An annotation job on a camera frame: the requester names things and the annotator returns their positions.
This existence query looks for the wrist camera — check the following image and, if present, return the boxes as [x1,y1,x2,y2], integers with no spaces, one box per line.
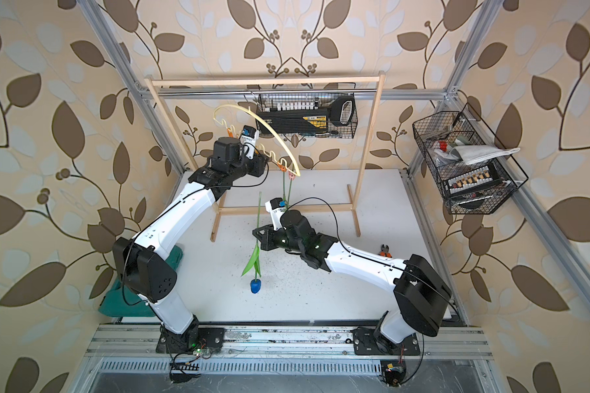
[239,125,259,160]
[265,197,288,231]

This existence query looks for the right wire basket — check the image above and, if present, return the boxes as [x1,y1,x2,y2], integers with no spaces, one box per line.
[412,103,529,215]

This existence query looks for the white paper in basket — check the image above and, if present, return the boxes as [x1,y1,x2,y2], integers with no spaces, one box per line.
[451,145,521,165]

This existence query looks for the wooden clothes rack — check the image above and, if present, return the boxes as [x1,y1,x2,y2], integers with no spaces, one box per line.
[143,71,387,242]

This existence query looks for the green tool case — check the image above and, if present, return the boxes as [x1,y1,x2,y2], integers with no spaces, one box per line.
[99,237,183,318]

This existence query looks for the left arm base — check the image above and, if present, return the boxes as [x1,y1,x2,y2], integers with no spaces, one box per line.
[156,325,226,355]

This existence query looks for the blue tulip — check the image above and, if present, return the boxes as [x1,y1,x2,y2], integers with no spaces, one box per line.
[241,193,262,294]

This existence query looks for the back wire basket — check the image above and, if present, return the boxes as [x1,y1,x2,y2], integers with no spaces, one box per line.
[254,92,359,141]

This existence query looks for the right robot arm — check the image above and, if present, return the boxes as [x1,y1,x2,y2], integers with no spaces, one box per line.
[252,209,452,344]

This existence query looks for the wire basket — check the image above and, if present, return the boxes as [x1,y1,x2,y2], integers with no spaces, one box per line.
[254,92,359,141]
[412,103,529,215]

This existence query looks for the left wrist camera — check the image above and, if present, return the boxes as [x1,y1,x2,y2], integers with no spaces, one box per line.
[239,125,259,160]

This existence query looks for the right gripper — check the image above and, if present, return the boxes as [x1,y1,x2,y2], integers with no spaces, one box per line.
[254,223,306,255]

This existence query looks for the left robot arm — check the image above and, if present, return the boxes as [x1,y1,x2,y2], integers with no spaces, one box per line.
[112,135,268,353]

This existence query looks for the orange black pliers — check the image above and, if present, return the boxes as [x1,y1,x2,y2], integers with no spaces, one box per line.
[379,244,392,259]

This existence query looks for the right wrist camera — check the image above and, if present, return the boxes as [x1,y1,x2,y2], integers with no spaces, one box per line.
[265,197,288,231]

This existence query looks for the yellow clip hanger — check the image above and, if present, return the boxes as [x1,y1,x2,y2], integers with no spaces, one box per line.
[212,104,302,177]

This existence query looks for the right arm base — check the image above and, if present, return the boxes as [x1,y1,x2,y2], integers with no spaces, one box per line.
[352,327,421,356]

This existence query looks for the bit set box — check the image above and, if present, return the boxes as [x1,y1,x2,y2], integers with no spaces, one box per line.
[444,164,502,197]

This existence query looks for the white tulip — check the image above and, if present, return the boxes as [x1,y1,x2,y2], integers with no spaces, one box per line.
[287,179,293,206]
[282,172,288,202]

